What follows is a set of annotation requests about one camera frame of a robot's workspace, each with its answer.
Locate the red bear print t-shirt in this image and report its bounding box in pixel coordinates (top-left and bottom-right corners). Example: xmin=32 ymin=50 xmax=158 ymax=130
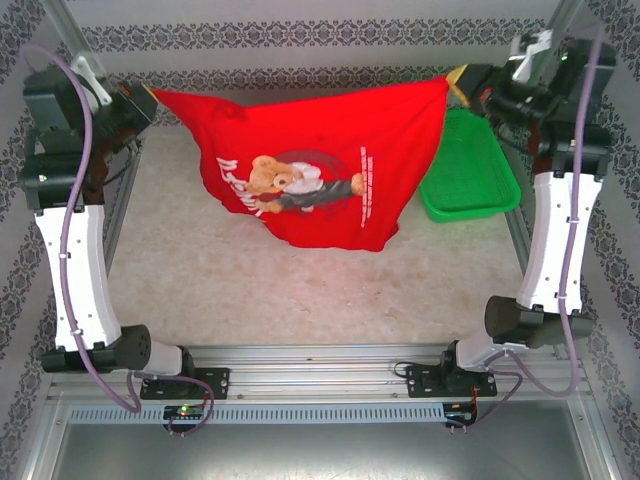
xmin=147 ymin=74 xmax=451 ymax=254

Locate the green plastic basket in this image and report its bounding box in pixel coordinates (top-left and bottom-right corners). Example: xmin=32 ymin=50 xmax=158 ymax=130
xmin=418 ymin=107 xmax=522 ymax=224

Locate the circuit board with green light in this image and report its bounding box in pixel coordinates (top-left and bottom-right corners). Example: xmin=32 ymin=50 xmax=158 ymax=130
xmin=162 ymin=404 xmax=207 ymax=421

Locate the circuit board with blue light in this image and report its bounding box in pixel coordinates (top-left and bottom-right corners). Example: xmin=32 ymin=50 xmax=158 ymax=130
xmin=444 ymin=402 xmax=479 ymax=426

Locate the grey metal panel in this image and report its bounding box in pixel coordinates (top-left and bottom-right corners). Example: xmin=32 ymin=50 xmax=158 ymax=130
xmin=19 ymin=397 xmax=621 ymax=480

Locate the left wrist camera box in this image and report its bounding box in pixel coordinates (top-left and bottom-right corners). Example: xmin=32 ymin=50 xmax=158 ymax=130
xmin=69 ymin=54 xmax=114 ymax=106

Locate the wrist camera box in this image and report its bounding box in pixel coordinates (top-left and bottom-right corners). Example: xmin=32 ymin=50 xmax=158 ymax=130
xmin=508 ymin=29 xmax=555 ymax=85
xmin=69 ymin=54 xmax=114 ymax=106

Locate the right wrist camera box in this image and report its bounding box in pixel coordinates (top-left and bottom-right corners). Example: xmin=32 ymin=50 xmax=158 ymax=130
xmin=508 ymin=29 xmax=555 ymax=85

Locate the aluminium frame post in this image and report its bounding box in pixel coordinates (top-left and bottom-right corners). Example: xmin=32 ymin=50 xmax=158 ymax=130
xmin=542 ymin=0 xmax=585 ymax=54
xmin=47 ymin=0 xmax=144 ymax=151

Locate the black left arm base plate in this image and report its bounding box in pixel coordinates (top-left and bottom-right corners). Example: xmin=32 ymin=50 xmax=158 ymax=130
xmin=139 ymin=367 xmax=231 ymax=401

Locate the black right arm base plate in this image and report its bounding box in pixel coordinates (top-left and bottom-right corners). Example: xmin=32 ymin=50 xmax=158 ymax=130
xmin=405 ymin=363 xmax=497 ymax=400

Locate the aluminium mounting rail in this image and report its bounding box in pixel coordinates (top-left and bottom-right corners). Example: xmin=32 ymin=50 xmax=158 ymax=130
xmin=47 ymin=342 xmax=586 ymax=401

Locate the slotted grey cable duct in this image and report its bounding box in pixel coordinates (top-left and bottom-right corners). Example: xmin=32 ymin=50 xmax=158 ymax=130
xmin=67 ymin=403 xmax=446 ymax=424

